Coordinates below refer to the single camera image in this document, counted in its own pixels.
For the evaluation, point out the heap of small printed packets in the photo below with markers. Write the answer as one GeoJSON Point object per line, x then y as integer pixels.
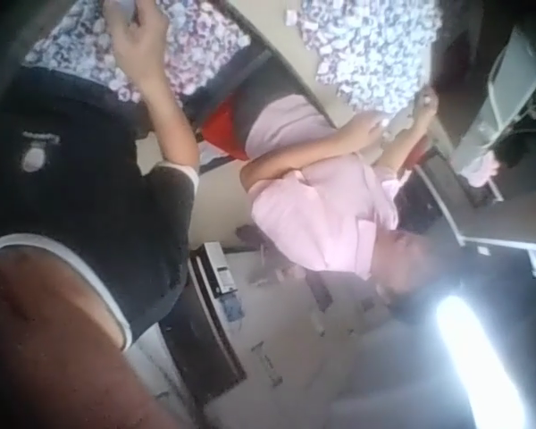
{"type": "Point", "coordinates": [192, 49]}
{"type": "Point", "coordinates": [371, 49]}

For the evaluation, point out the white box device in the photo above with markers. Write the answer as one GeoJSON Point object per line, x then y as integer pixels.
{"type": "Point", "coordinates": [218, 266]}

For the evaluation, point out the pink cloth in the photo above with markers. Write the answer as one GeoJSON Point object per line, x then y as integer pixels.
{"type": "Point", "coordinates": [481, 169]}

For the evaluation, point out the black flat panel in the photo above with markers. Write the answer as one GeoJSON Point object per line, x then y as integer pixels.
{"type": "Point", "coordinates": [203, 353]}

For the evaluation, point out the grey monitor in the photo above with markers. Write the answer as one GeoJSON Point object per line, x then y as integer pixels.
{"type": "Point", "coordinates": [505, 89]}

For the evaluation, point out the person's right hand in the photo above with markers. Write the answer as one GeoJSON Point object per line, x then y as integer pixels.
{"type": "Point", "coordinates": [136, 38]}

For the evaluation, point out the person's right fingers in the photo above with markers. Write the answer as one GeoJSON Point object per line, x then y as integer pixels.
{"type": "Point", "coordinates": [148, 11]}

